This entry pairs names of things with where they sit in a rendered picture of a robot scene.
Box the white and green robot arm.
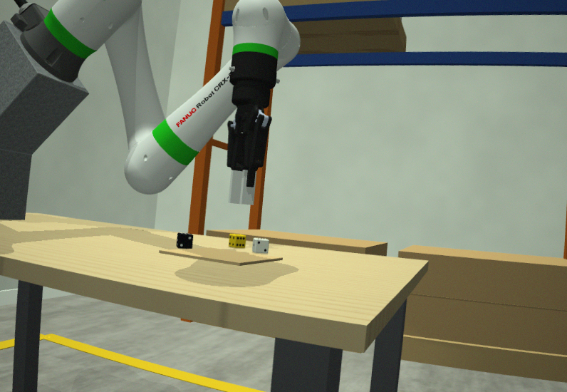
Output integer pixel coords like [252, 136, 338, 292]
[11, 0, 301, 195]

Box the tan flat mat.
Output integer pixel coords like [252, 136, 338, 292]
[159, 247, 283, 266]

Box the yellow die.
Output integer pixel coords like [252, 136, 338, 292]
[229, 234, 246, 248]

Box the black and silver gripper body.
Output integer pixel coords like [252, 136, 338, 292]
[232, 83, 271, 131]

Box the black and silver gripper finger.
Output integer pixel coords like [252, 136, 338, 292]
[227, 114, 245, 204]
[239, 110, 272, 205]

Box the black die with white pips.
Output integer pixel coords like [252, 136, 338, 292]
[177, 233, 193, 249]

